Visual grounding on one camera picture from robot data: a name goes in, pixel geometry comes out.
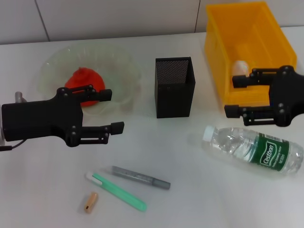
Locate green pen white tip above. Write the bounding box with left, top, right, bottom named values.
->
left=85, top=172, right=147, bottom=213

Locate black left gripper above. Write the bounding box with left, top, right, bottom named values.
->
left=1, top=85, right=113, bottom=147

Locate grey marker pen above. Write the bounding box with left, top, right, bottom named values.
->
left=111, top=165, right=171, bottom=190

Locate white paper ball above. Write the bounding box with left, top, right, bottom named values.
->
left=231, top=60, right=250, bottom=76

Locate clear water bottle green label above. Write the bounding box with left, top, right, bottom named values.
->
left=201, top=125, right=304, bottom=176

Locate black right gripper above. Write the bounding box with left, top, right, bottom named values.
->
left=224, top=65, right=304, bottom=128

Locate black mesh pen holder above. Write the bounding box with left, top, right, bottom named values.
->
left=153, top=56, right=197, bottom=119

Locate yellow plastic bin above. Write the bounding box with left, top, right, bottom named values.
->
left=204, top=1, right=298, bottom=107

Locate red-orange fruit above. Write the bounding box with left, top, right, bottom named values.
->
left=65, top=67, right=106, bottom=108

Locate small tan cylinder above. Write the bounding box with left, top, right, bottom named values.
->
left=83, top=191, right=99, bottom=213

